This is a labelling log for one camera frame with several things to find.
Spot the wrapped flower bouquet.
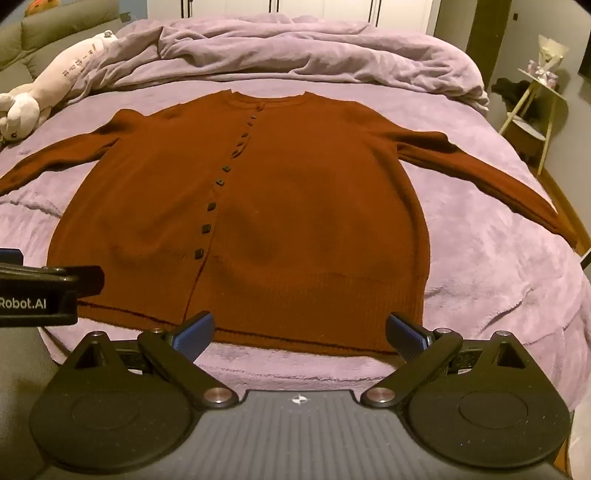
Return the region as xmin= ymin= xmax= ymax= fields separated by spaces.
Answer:
xmin=526 ymin=34 xmax=564 ymax=86

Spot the brown knit cardigan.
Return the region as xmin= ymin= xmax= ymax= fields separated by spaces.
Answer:
xmin=0 ymin=90 xmax=580 ymax=358

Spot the purple fleece bed blanket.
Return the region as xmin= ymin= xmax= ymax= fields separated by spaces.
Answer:
xmin=0 ymin=78 xmax=591 ymax=411

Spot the white wardrobe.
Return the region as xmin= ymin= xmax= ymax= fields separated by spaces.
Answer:
xmin=178 ymin=0 xmax=437 ymax=35

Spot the white yellow side table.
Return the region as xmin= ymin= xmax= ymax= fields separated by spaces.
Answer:
xmin=499 ymin=68 xmax=568 ymax=174

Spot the pink white plush toy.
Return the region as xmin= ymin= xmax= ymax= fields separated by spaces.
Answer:
xmin=0 ymin=30 xmax=118 ymax=144

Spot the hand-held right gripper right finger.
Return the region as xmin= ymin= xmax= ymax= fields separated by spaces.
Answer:
xmin=360 ymin=311 xmax=532 ymax=411

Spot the purple crumpled duvet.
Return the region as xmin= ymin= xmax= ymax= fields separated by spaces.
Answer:
xmin=69 ymin=14 xmax=490 ymax=114

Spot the green sofa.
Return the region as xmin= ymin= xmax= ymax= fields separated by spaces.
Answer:
xmin=0 ymin=0 xmax=122 ymax=93

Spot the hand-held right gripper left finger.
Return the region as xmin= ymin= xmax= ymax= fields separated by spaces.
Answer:
xmin=69 ymin=310 xmax=238 ymax=411

